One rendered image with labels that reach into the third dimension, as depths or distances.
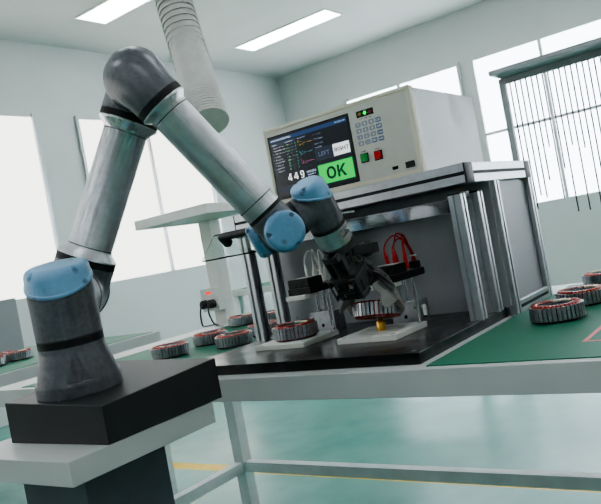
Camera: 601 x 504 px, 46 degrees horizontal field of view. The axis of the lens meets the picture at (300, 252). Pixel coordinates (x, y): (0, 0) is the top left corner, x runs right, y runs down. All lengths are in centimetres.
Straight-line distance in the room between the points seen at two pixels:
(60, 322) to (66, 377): 9
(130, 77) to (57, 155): 570
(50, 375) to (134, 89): 51
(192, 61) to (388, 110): 150
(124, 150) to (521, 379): 83
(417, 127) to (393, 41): 725
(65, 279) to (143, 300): 604
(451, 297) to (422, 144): 39
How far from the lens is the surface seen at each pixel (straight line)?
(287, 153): 185
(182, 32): 315
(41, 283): 128
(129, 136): 141
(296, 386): 143
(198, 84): 298
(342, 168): 176
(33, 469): 122
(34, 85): 707
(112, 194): 141
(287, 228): 126
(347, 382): 136
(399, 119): 168
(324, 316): 182
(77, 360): 128
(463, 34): 852
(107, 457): 119
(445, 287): 179
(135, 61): 131
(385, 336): 151
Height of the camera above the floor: 100
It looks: level
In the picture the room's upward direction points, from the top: 11 degrees counter-clockwise
